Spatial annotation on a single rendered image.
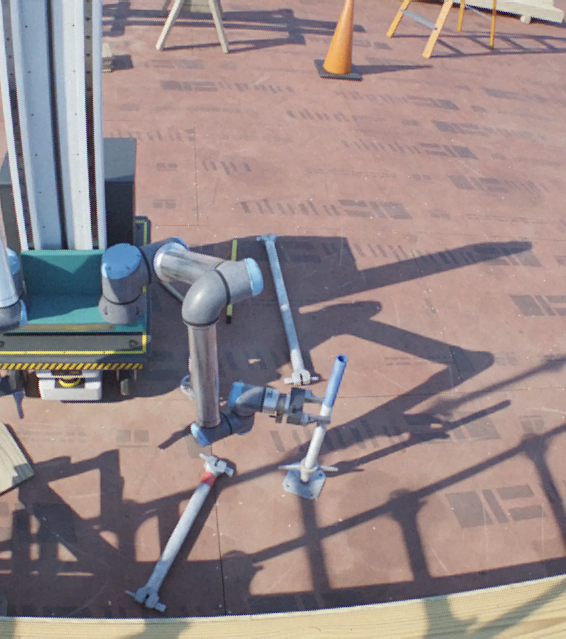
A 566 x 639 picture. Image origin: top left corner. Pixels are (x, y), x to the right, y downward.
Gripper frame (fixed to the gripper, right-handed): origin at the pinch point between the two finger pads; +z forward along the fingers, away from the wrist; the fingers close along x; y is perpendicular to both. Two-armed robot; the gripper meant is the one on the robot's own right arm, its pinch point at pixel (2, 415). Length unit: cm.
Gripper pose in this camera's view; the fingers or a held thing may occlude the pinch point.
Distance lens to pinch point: 232.2
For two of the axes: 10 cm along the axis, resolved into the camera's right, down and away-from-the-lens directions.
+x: -9.5, 2.0, -2.2
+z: 1.0, 9.1, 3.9
